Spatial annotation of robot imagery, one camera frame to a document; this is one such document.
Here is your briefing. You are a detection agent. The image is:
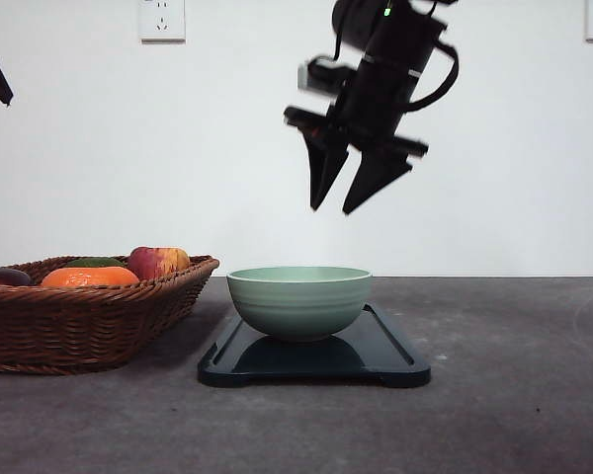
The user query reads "gripper mounted camera box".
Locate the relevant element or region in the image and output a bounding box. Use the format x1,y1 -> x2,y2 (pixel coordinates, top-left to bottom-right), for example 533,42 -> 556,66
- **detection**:
296,55 -> 357,96

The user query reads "white wall socket left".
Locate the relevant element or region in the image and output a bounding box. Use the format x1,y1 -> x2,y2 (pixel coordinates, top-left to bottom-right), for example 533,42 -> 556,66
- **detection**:
138,0 -> 187,45

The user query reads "dark purple eggplant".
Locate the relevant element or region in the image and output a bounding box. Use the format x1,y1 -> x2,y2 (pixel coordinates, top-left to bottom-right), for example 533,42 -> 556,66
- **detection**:
0,268 -> 31,285

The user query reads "brown wicker basket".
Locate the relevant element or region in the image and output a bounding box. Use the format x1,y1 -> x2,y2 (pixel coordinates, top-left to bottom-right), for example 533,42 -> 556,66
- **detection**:
0,255 -> 219,375

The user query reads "dark blue rectangular tray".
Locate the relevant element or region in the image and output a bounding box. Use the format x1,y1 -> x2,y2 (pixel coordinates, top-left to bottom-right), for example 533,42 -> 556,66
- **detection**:
199,304 -> 431,387

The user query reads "red yellow apple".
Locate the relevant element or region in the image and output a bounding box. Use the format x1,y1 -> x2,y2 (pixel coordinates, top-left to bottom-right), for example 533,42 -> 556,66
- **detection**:
128,246 -> 190,280

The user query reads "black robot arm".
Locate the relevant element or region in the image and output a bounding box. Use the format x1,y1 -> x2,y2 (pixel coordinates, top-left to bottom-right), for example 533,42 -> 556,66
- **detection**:
284,0 -> 446,215

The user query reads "green avocado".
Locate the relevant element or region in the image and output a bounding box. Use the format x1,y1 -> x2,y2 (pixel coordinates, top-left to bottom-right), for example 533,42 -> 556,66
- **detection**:
66,257 -> 124,267

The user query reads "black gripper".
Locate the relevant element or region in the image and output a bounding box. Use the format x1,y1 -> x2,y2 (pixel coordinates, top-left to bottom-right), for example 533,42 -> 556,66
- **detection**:
284,60 -> 428,214

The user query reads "orange tangerine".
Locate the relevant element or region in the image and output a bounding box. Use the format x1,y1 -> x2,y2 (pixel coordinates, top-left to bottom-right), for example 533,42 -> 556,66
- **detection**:
42,267 -> 139,287

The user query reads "green ceramic bowl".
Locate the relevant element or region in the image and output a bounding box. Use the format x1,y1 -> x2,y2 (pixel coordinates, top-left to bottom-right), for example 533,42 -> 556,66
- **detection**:
226,266 -> 373,341

